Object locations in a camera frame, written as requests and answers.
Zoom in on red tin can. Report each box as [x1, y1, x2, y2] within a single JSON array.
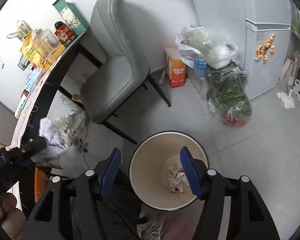
[[55, 21, 76, 47]]

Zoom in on white roll package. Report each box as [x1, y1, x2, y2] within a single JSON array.
[[15, 99, 24, 119]]

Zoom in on white bag under table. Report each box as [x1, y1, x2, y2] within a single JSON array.
[[54, 110, 88, 146]]

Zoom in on grey upholstered chair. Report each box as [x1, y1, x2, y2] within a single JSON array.
[[80, 0, 171, 144]]

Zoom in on red snack packet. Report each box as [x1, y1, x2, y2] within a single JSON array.
[[19, 89, 31, 102]]

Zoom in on white tissue front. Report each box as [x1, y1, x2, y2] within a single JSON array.
[[161, 154, 185, 179]]

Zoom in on patterned pink tablecloth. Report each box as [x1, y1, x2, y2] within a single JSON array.
[[6, 64, 56, 149]]

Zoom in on light blue refrigerator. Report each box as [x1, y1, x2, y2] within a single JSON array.
[[193, 0, 292, 99]]

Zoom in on white round trash bin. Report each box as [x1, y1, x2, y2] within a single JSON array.
[[129, 131, 209, 211]]

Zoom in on orange figure magnets cluster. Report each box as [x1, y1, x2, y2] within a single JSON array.
[[254, 34, 276, 64]]

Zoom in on red white paper wrapper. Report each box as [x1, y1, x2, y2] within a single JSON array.
[[167, 167, 190, 193]]

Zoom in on green vegetables plastic bag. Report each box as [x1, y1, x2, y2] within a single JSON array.
[[206, 62, 252, 127]]

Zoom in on orange paper bag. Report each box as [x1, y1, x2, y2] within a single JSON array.
[[165, 48, 186, 88]]

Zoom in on white plastic grocery bag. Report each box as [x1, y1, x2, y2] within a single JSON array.
[[175, 25, 240, 70]]

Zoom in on yellow snack bag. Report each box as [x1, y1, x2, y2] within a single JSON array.
[[20, 34, 53, 72]]

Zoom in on clear plastic jar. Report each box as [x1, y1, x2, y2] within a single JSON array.
[[31, 29, 66, 64]]

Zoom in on green tall gift box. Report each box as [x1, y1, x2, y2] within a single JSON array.
[[53, 0, 90, 36]]

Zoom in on blue tissue pack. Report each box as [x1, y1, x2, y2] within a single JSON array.
[[24, 68, 44, 93]]

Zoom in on person's dark patterned trousers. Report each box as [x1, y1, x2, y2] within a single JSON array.
[[70, 167, 163, 240]]

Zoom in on white paper shopping bag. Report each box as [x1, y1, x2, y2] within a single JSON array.
[[6, 20, 33, 42]]

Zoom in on crumpled paper on floor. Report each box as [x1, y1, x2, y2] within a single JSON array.
[[277, 90, 295, 109]]

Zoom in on wire mesh basket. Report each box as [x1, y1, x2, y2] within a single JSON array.
[[18, 55, 30, 71]]

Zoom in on grey white cloth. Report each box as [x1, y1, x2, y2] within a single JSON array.
[[30, 118, 69, 166]]

